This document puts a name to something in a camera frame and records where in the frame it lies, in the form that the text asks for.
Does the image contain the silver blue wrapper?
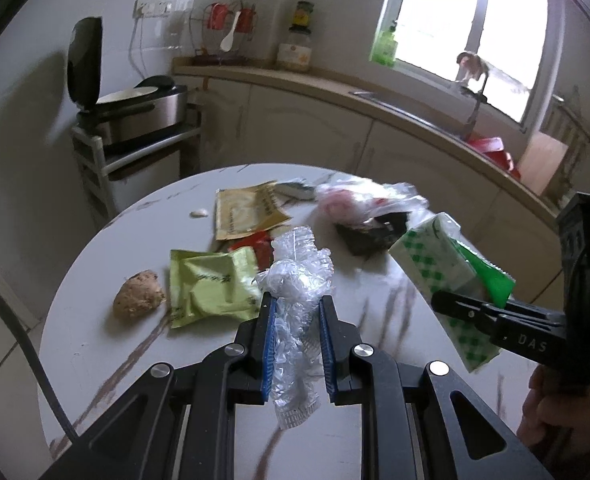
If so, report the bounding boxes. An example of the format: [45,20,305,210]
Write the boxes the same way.
[273,179,318,202]

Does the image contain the pink cloth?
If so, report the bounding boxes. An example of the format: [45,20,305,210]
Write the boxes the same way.
[456,51,491,83]

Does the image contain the green soap bottle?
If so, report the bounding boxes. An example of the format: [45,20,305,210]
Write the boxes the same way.
[370,20,398,67]

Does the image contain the beige countertop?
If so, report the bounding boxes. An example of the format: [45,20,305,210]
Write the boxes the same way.
[172,57,576,226]

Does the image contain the round marble table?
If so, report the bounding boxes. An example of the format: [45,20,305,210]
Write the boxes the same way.
[37,162,571,480]

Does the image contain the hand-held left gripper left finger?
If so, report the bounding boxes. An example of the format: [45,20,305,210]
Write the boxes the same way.
[40,292,281,480]

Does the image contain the light green snack packet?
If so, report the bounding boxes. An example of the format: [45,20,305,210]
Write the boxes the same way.
[167,246,262,330]

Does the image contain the red utensil rack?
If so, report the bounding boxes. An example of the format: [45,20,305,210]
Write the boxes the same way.
[190,2,261,66]

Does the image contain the clear bag with pink item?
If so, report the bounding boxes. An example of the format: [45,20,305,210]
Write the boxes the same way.
[315,178,430,226]

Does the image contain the white spoon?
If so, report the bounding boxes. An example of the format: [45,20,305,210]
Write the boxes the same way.
[220,10,242,52]

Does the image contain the green checked tissue packet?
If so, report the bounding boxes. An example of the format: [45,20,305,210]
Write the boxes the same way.
[387,211,503,373]

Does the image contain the steel sink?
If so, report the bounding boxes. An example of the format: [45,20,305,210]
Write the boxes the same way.
[350,90,471,141]

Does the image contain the metal faucet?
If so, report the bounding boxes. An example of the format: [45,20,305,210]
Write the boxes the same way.
[458,77,491,138]

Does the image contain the clear plastic wrap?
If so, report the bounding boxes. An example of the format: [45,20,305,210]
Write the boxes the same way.
[255,225,337,431]

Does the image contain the steel rice cooker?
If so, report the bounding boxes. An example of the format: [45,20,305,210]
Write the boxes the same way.
[66,16,192,156]

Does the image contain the white storage box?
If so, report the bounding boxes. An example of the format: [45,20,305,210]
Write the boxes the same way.
[109,152,182,211]

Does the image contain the black cable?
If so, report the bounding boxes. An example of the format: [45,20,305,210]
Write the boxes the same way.
[0,262,78,441]

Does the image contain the white wall socket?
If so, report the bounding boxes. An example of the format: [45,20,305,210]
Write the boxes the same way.
[135,0,171,17]

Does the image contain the glass jar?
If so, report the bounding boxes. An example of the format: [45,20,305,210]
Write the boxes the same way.
[276,27,313,73]

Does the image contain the green plastic wrapper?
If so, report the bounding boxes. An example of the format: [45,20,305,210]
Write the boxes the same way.
[450,237,517,310]

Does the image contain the person's right hand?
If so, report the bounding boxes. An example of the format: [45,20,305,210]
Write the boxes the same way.
[520,365,590,442]

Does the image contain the white power cord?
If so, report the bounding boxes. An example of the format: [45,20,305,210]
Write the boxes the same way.
[127,12,143,81]

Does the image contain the red checked wrapper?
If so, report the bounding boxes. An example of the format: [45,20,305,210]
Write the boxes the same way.
[215,229,276,272]

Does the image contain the yellow black jar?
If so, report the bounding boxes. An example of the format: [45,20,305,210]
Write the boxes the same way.
[290,0,316,31]

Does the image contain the red basin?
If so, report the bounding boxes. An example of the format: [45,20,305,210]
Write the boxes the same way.
[468,136,523,181]

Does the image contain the yellow packet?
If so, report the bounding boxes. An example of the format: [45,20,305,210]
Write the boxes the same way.
[215,181,293,242]

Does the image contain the grey storage rack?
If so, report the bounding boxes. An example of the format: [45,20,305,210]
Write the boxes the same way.
[71,105,203,226]

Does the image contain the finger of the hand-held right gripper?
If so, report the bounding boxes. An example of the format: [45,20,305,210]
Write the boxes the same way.
[485,299,567,327]
[431,290,565,362]

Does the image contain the window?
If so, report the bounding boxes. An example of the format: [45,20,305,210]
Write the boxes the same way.
[375,0,566,133]

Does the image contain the ginger piece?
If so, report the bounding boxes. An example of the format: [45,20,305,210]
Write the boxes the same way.
[112,270,167,320]

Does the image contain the metal wall rack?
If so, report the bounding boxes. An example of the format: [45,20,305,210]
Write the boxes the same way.
[545,92,590,196]

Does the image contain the cream base cabinets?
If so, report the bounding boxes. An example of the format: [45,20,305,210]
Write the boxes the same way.
[175,75,571,301]

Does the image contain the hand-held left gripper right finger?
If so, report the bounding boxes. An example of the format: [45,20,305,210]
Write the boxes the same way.
[319,294,556,480]

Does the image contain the black wrapper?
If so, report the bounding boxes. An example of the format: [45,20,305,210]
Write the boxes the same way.
[336,211,410,257]

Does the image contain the wooden cutting board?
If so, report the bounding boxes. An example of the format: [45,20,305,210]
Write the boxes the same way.
[518,132,578,196]

